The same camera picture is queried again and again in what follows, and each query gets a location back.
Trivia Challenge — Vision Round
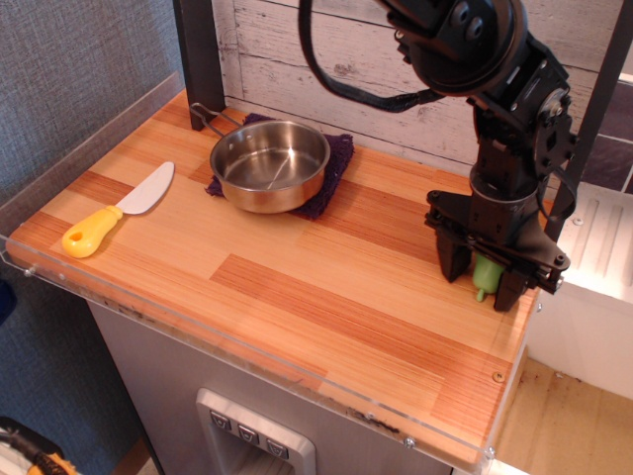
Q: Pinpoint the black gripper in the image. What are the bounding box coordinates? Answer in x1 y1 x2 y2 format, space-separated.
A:
425 190 570 312

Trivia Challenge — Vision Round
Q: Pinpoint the green toy pear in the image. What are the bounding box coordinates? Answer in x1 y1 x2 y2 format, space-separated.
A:
473 253 504 302

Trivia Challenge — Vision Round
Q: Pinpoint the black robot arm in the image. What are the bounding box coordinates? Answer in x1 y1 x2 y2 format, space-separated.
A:
386 1 578 312

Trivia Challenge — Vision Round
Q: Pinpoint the stainless steel pot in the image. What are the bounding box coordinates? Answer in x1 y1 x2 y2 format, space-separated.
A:
190 103 330 214

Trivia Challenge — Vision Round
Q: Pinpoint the white toy sink unit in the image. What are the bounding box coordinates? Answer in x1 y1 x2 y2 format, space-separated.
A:
527 73 632 398

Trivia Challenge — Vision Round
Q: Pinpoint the clear acrylic edge guard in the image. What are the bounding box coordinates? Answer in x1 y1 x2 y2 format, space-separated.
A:
5 233 536 474

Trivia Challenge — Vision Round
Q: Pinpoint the silver ice dispenser panel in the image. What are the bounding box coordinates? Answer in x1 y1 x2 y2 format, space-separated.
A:
196 388 317 474

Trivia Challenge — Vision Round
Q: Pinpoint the silver toy fridge cabinet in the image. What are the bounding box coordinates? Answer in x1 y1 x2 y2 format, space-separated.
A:
89 304 452 474

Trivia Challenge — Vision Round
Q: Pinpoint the orange yellow object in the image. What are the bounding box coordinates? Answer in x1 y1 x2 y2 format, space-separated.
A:
27 452 78 475

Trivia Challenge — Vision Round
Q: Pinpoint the dark right shelf post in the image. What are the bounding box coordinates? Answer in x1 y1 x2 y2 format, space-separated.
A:
541 0 633 241

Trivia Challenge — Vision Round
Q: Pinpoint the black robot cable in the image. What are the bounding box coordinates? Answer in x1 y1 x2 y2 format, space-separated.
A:
298 0 579 224

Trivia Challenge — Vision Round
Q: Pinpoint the yellow handled toy knife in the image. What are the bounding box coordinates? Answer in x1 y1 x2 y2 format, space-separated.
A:
61 161 175 258

